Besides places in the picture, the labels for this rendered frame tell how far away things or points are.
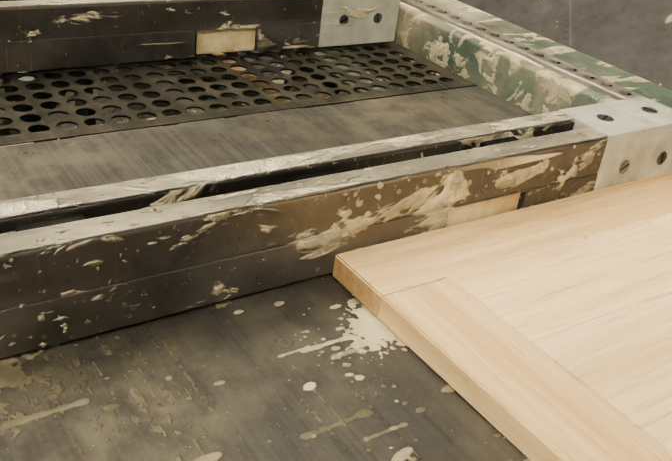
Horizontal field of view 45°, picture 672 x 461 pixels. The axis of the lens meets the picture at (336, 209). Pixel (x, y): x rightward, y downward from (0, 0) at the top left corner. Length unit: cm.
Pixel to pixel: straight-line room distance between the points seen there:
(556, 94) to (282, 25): 34
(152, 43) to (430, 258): 49
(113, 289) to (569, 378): 28
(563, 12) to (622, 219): 157
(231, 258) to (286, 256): 4
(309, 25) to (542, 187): 46
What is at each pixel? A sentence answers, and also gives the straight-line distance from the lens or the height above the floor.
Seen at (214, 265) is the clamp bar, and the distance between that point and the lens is 53.
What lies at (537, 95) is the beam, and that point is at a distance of 97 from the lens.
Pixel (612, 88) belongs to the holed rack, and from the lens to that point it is 94.
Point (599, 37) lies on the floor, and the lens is 217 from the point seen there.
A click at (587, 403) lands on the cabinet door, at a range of 51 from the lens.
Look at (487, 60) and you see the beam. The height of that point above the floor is 90.
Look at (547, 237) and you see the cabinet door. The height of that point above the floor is 108.
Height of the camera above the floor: 164
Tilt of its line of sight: 45 degrees down
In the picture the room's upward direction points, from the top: 54 degrees counter-clockwise
